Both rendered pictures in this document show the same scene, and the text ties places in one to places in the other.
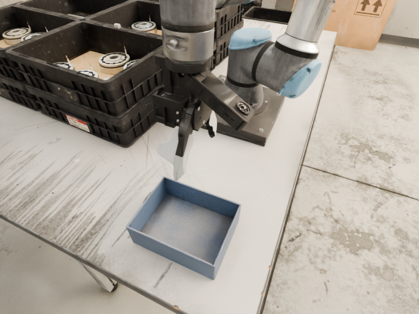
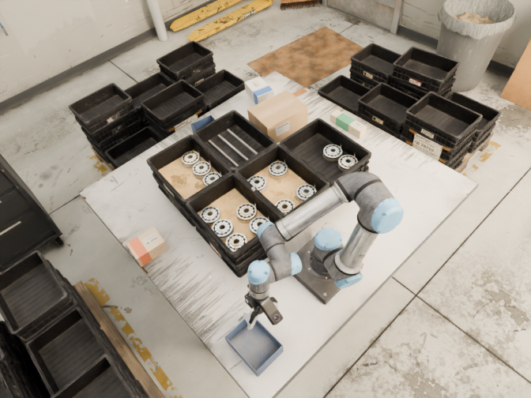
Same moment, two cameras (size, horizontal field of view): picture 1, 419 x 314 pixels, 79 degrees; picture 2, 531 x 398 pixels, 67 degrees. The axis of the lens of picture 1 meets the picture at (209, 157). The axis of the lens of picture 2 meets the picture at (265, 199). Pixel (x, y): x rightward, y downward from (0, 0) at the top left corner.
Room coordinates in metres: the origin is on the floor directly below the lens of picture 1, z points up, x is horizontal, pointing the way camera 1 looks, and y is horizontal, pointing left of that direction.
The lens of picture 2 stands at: (-0.17, -0.35, 2.44)
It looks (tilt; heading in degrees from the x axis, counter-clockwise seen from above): 51 degrees down; 29
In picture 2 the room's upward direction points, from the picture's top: 7 degrees counter-clockwise
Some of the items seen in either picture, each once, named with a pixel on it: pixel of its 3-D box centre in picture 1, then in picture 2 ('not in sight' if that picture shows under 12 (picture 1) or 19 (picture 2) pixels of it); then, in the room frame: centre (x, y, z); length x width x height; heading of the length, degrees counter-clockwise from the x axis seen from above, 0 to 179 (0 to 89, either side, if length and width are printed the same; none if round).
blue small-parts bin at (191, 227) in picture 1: (186, 223); (254, 343); (0.29, 0.05, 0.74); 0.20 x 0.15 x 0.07; 66
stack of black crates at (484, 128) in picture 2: not in sight; (461, 122); (2.55, -0.65, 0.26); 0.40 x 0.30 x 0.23; 65
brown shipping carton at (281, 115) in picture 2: not in sight; (277, 118); (1.62, 0.47, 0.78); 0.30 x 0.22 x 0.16; 147
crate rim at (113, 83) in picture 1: (93, 49); (233, 212); (0.77, 0.35, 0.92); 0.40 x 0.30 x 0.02; 62
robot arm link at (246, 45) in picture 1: (250, 53); (328, 245); (0.75, -0.12, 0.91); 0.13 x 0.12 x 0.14; 46
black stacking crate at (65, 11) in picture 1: (81, 17); (235, 146); (1.23, 0.57, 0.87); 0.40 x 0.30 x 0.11; 62
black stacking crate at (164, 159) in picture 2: (17, 42); (190, 173); (0.96, 0.71, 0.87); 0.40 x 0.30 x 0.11; 62
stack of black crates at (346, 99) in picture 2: not in sight; (346, 103); (2.52, 0.25, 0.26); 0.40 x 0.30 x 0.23; 66
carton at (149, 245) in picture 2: not in sight; (147, 246); (0.54, 0.76, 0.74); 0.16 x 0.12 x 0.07; 151
